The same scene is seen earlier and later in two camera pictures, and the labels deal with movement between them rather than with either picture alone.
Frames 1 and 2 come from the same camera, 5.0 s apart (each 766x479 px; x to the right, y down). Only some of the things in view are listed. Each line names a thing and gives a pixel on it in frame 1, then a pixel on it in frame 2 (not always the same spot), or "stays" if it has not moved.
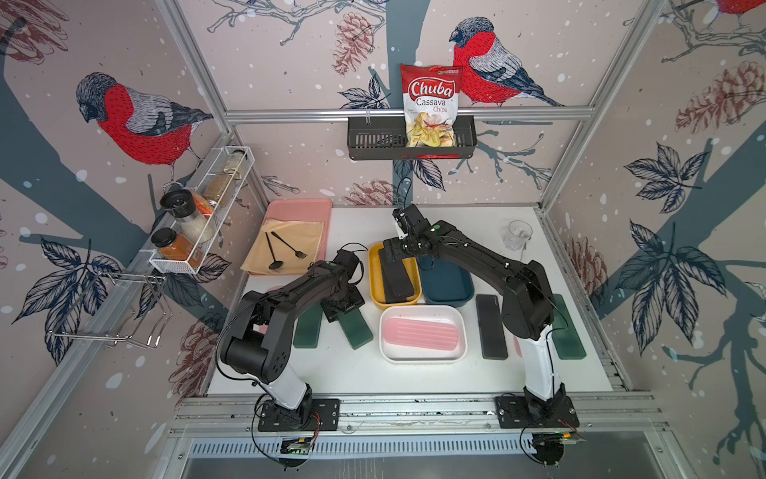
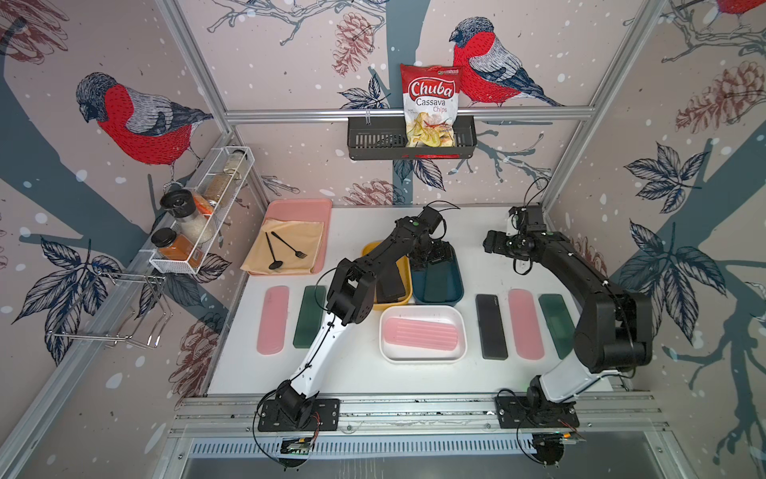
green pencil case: (355, 327) → (435, 281)
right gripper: (390, 244) → (497, 243)
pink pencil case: (422, 333) stays
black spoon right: (298, 253) stays
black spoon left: (276, 263) stays
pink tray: (309, 210) stays
